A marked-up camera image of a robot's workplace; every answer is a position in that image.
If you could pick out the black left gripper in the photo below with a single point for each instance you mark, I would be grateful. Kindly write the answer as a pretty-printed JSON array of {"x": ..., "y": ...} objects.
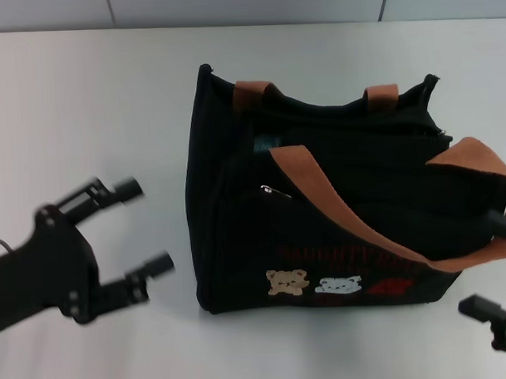
[{"x": 48, "y": 271}]

